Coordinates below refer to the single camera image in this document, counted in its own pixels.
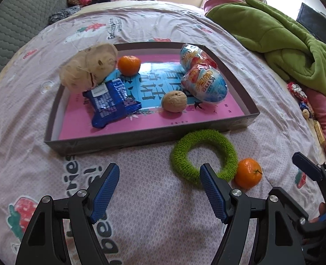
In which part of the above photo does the brown walnut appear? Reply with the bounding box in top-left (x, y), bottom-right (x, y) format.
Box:
top-left (161, 90), bottom-right (188, 113)

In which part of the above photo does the blue snack packet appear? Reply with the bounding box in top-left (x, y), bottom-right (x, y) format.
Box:
top-left (82, 78), bottom-right (141, 129)

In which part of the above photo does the cream polka-dot scrunchie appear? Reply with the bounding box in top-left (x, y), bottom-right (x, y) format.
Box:
top-left (59, 43), bottom-right (118, 93)

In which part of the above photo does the surprise egg toy packet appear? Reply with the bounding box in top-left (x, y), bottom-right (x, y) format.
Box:
top-left (180, 44), bottom-right (218, 72)

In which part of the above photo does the orange mandarin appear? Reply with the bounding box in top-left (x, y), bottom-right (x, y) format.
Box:
top-left (234, 158), bottom-right (263, 190)
top-left (117, 56), bottom-right (141, 77)

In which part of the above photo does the person's hand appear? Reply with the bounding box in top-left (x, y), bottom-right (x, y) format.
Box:
top-left (309, 202), bottom-right (326, 223)

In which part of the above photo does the small snacks pile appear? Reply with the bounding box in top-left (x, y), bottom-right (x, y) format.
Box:
top-left (287, 81), bottom-right (326, 147)

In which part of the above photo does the green fleece blanket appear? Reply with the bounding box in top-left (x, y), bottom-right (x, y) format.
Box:
top-left (206, 0), bottom-right (326, 96)

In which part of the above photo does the shallow grey box tray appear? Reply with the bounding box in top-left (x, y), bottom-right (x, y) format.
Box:
top-left (44, 41), bottom-right (260, 156)

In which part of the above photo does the grey quilted headboard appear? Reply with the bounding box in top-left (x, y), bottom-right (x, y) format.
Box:
top-left (0, 0), bottom-right (67, 72)

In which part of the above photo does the green fuzzy ring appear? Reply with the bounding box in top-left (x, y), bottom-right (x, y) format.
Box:
top-left (169, 129), bottom-right (239, 187)

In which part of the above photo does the black wall television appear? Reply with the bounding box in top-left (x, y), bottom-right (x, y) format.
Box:
top-left (296, 3), bottom-right (326, 44)

